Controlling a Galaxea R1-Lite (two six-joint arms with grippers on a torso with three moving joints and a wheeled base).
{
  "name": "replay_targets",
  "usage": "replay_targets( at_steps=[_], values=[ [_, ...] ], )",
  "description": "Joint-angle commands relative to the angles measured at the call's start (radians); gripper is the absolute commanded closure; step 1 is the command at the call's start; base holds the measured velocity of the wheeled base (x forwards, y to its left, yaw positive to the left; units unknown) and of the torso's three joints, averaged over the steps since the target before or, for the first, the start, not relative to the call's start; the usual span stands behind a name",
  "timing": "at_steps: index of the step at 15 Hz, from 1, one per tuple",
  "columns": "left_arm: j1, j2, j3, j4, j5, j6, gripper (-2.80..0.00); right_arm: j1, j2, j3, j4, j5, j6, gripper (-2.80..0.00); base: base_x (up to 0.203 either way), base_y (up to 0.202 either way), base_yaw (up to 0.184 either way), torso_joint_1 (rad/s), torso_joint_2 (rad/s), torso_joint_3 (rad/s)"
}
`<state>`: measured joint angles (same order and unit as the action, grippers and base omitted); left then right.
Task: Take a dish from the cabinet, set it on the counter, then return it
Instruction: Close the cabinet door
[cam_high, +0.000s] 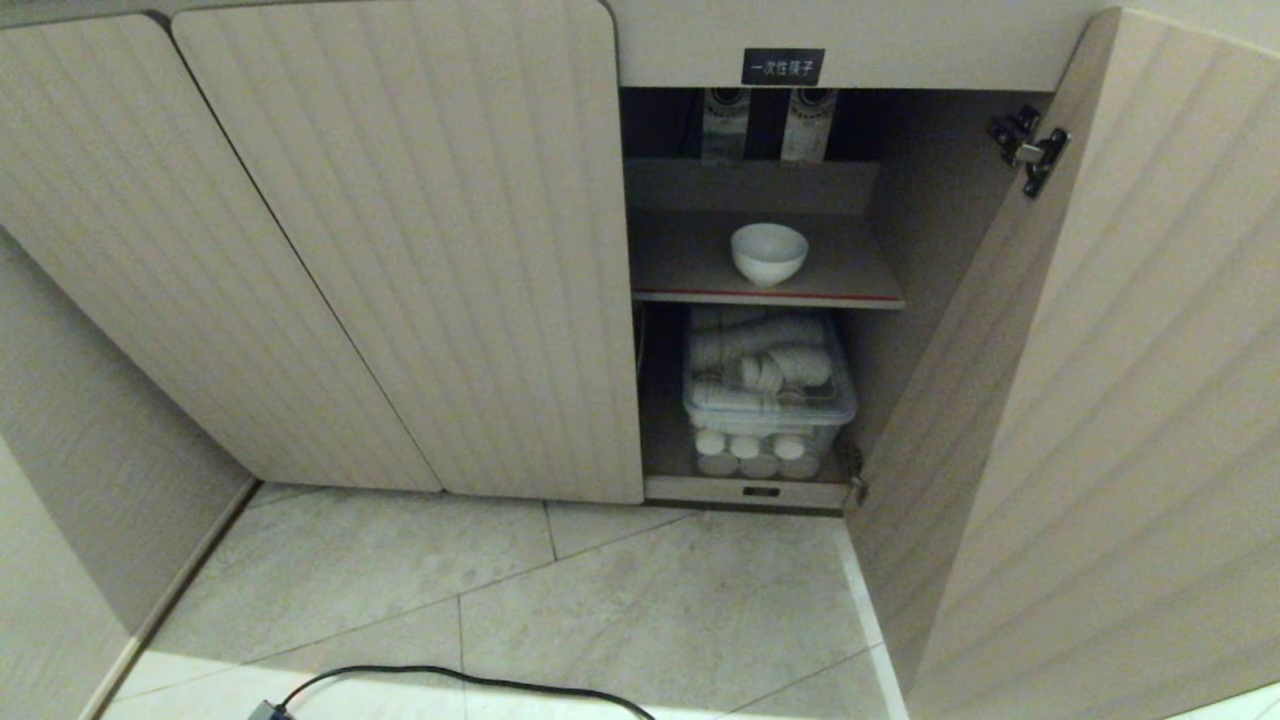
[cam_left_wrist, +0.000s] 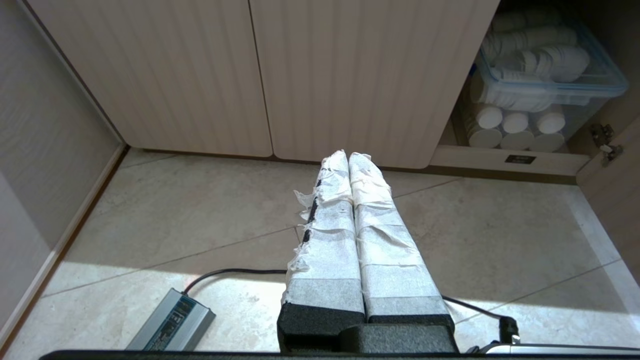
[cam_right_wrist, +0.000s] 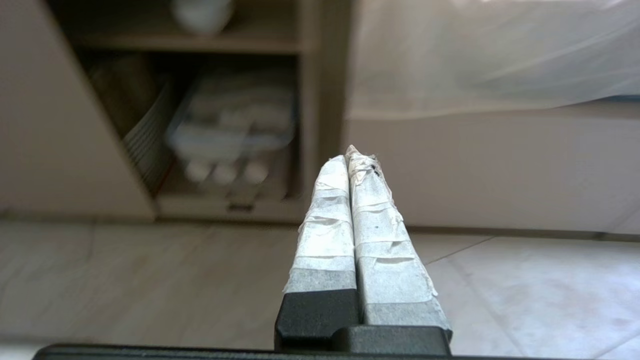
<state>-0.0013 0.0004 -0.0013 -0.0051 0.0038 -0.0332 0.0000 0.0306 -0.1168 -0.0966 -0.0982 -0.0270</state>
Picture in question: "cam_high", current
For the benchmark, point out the closed wooden cabinet door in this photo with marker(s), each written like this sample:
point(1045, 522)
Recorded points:
point(170, 260)
point(440, 250)

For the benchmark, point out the clear plastic storage bin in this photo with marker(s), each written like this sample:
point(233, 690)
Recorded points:
point(766, 395)

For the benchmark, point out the black label plate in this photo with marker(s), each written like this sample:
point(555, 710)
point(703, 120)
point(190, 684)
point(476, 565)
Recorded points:
point(783, 66)

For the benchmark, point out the wooden cabinet shelf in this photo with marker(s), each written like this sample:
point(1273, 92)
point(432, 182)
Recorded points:
point(760, 265)

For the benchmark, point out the white ceramic bowl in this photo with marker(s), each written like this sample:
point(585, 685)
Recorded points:
point(768, 255)

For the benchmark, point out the metal door hinge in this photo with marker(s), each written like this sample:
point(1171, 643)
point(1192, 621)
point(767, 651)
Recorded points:
point(1030, 148)
point(853, 472)

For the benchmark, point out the open wooden cabinet door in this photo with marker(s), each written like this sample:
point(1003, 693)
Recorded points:
point(1090, 400)

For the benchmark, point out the wooden cabinet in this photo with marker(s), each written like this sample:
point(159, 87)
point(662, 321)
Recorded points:
point(850, 40)

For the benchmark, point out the patterned paper package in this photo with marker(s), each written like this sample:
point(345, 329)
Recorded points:
point(808, 125)
point(724, 125)

